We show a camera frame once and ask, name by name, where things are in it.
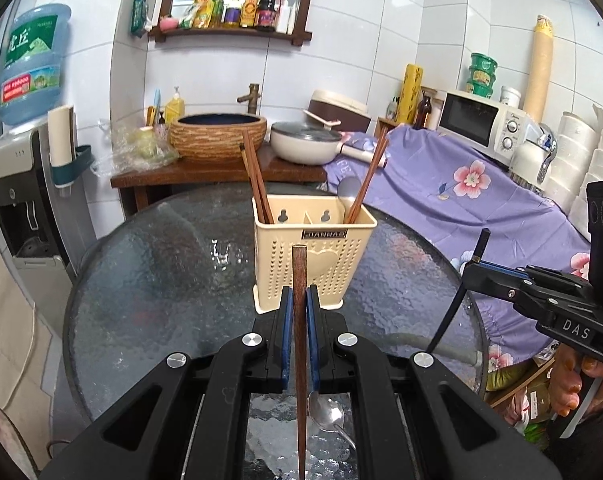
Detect all-steel spoon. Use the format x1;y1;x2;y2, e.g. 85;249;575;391
307;391;357;450

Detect brown wooden chopstick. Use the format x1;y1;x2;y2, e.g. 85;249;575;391
243;131;274;224

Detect person's right hand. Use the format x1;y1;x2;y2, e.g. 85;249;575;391
549;344;603;417

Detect cream plastic utensil holder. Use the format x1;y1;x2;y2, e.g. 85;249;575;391
253;194;377;314

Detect round glass table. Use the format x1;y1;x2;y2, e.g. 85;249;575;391
64;183;488;479

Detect wooden counter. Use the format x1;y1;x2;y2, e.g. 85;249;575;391
110;144;326;216

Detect white kettle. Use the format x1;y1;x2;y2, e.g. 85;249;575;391
509;124;557;194

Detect white pan with lid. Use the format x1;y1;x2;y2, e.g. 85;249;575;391
270;122;373;166

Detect purple floral cloth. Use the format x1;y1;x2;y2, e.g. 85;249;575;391
344;126;590;354

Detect brown white rice cooker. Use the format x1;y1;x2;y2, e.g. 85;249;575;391
308;90;371;132

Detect brass faucet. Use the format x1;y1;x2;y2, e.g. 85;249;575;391
236;84;260;115

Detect white microwave oven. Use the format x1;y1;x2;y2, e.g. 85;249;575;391
437;90;535;166

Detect beige tall roll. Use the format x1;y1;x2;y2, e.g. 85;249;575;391
523;14;554;122

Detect plastic bag with items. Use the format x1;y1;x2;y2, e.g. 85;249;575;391
90;122;179;178

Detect yellow soap bottle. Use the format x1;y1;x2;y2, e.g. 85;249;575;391
164;87;186;127

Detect brown glass bottle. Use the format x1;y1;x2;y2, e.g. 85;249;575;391
413;93;431;130

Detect water dispenser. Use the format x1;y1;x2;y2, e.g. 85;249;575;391
0;121;101;311

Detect yellow roll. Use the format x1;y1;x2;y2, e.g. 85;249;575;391
396;64;423;124

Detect green stacked bowls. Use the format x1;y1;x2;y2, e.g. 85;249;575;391
465;52;498;99

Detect paper cup dispenser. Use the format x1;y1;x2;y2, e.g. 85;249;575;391
48;105;93;197

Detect beige cloth cover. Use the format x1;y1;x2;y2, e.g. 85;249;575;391
0;252;52;468

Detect dark soy sauce bottle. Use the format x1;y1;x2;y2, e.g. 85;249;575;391
255;0;281;32

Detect blue water jug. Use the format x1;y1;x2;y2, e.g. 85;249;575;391
0;3;72;127

